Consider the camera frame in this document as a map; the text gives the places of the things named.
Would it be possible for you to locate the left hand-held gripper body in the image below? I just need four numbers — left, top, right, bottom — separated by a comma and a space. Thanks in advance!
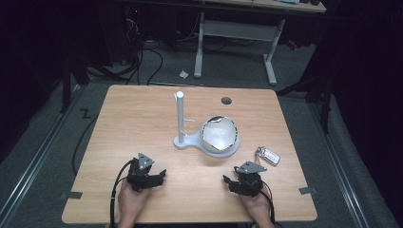
127, 152, 160, 193

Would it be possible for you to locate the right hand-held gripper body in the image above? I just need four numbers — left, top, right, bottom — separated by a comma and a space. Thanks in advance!
233, 161, 268, 198

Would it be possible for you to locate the person's right hand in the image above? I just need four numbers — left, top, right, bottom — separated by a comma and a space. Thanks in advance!
237, 186, 274, 227

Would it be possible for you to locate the person's left hand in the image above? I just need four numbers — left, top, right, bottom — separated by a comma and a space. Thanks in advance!
117, 180, 154, 222

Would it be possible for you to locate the white bowl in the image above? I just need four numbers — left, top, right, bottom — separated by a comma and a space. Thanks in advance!
201, 115, 239, 154

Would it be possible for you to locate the white stand with pole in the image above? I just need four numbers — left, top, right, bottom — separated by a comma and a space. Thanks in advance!
172, 90, 241, 160

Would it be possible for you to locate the grey tape strip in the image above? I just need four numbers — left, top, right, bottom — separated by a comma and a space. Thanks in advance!
297, 186, 318, 196
59, 190, 84, 200

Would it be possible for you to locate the black metal stand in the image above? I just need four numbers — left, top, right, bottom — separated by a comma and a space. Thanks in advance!
59, 51, 91, 115
275, 70, 336, 135

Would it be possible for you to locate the desk with white legs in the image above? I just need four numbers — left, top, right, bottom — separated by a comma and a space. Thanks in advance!
193, 0, 327, 86

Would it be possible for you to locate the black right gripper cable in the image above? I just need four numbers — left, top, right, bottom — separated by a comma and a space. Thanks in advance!
259, 180, 277, 226

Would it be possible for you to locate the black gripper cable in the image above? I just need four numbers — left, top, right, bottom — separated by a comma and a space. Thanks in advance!
108, 160, 135, 228
259, 180, 277, 226

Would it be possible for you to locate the silver car key with ring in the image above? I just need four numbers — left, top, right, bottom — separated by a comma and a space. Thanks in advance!
254, 145, 281, 167

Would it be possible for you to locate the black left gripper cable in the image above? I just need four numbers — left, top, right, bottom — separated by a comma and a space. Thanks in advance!
108, 160, 135, 228

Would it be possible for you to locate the black floor cable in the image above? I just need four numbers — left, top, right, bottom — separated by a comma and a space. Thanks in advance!
71, 114, 100, 177

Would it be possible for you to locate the metal floor rail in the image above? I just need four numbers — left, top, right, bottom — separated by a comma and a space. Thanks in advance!
0, 85, 82, 222
307, 102, 371, 228

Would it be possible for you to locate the bundle of black cables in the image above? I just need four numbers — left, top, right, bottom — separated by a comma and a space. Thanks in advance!
122, 12, 164, 86

